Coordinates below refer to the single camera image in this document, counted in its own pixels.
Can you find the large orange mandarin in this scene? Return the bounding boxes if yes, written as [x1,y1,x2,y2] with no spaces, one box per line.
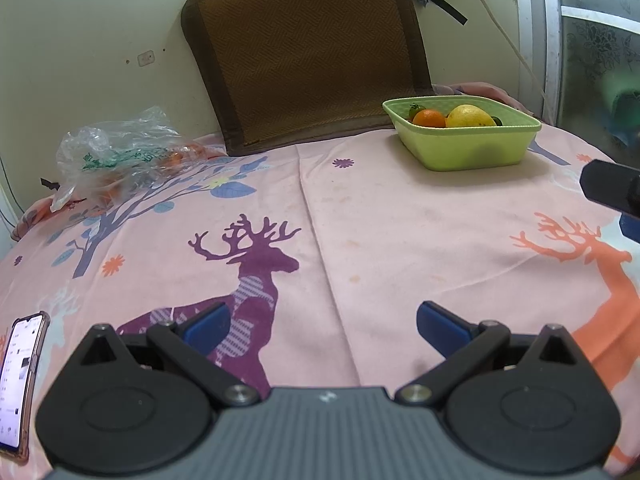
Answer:
[413,109,447,129]

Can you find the smartphone in clear case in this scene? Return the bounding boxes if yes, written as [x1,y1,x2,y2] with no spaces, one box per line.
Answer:
[0,311,52,463]

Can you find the clear plastic bag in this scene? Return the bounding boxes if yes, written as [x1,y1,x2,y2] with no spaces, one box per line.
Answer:
[50,106,226,213]

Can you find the white cable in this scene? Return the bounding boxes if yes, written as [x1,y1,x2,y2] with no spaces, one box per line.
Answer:
[450,0,551,107]

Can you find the yellow lemon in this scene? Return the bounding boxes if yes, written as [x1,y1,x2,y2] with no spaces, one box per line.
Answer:
[445,104,496,128]

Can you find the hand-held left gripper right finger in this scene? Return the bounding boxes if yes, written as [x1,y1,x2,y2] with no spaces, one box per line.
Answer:
[395,301,593,407]

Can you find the brown woven seat mat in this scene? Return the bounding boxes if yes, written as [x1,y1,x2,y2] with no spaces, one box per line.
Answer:
[181,0,435,157]

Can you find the green plastic basket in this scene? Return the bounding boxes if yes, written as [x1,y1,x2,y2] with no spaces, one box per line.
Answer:
[382,96,542,172]

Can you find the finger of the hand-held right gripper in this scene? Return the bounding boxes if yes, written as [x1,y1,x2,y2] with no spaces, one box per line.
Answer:
[620,212,640,243]
[580,159,640,218]

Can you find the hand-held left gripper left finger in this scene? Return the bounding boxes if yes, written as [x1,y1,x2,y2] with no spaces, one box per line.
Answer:
[70,301,261,407]

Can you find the aluminium sliding window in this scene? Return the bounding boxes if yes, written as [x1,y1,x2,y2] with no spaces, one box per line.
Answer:
[510,0,640,171]

